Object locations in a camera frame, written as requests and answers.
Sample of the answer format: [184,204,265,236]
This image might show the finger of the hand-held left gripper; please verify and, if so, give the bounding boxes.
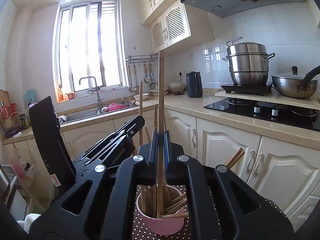
[75,116,146,162]
[99,134,137,170]

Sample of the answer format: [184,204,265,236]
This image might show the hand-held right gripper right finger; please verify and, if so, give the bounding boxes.
[164,131,294,240]

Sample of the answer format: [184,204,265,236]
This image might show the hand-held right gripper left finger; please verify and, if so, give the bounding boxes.
[29,131,158,240]

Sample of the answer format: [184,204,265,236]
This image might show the bunch of wooden chopsticks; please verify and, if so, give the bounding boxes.
[139,81,245,219]

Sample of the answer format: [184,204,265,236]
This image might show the slender wooden chopstick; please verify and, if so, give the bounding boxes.
[156,51,165,218]

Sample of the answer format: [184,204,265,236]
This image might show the pink cup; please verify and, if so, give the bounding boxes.
[136,185,185,236]

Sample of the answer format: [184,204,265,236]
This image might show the hanging steel utensils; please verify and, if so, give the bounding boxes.
[144,64,157,90]

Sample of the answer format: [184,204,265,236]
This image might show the pink dish in sink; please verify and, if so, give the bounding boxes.
[106,103,128,112]

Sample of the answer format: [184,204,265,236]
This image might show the steel sink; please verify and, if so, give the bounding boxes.
[56,102,140,124]

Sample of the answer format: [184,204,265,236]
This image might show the steel ladle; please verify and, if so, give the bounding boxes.
[129,64,140,93]

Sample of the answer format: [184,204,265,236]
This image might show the white bowls on counter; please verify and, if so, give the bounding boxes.
[150,86,169,95]

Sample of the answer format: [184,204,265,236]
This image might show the chrome faucet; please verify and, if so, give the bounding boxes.
[79,76,104,113]

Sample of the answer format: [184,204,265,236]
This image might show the brown paper bag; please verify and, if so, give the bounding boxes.
[0,90,12,130]

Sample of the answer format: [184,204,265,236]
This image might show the large white bowl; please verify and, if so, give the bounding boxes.
[168,82,187,93]

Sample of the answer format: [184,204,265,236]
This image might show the beige kitchen countertop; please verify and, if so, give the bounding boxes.
[2,87,320,145]

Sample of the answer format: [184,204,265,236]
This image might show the dark kettle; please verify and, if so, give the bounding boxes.
[185,71,203,98]

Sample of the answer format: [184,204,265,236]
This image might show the round polka-dot table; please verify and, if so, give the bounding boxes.
[131,197,290,240]

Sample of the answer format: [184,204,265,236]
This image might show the black gas stove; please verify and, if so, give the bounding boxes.
[203,97,320,132]

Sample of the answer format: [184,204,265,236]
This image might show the white cloth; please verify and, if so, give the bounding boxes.
[17,213,42,230]

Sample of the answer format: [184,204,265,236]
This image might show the kitchen window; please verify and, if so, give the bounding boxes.
[54,0,129,98]

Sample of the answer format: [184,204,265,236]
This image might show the black induction cooker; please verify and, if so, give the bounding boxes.
[220,82,274,97]

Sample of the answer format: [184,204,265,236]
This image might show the cream lattice door cabinet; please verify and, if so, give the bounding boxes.
[149,0,215,54]

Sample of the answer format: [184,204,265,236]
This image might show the cream base cabinets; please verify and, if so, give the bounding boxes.
[2,105,320,225]

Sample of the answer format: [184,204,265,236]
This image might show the steel steamer pot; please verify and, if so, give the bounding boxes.
[222,37,275,85]

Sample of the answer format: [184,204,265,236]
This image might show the steel wok with lid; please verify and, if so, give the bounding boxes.
[271,65,320,99]

